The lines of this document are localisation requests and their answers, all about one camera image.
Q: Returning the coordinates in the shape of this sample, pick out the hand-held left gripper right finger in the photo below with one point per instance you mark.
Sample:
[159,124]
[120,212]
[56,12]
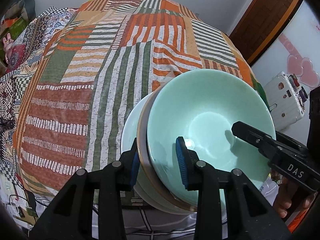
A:
[180,162]

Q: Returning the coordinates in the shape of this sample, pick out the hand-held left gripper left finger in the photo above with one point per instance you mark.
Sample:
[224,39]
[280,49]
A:
[135,166]

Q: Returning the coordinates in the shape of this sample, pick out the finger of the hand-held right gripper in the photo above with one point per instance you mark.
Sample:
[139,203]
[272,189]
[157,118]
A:
[250,135]

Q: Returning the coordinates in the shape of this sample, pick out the white bowl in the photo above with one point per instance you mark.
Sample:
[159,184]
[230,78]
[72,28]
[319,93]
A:
[128,135]

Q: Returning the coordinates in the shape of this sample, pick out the green bowl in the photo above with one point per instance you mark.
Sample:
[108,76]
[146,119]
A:
[200,105]

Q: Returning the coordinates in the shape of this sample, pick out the person's right hand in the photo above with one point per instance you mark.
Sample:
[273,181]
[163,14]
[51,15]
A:
[285,200]

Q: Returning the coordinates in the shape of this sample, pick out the plush colourful blanket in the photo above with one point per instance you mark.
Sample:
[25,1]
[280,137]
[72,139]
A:
[246,67]

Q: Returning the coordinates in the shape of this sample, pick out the striped patchwork blanket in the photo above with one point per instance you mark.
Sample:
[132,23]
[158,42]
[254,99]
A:
[75,92]

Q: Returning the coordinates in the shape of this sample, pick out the white sliding wardrobe door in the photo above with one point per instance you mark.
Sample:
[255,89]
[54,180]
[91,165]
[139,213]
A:
[287,42]

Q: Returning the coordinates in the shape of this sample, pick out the wooden door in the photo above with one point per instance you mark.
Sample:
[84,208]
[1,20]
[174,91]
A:
[270,5]

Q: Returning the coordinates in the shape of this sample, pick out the patterned checkered quilt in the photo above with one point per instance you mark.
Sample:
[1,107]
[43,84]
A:
[25,55]

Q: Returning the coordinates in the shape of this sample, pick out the pink rabbit plush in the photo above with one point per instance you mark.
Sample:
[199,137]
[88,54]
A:
[8,43]

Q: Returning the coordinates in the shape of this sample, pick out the green cardboard box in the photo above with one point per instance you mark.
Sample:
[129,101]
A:
[17,26]

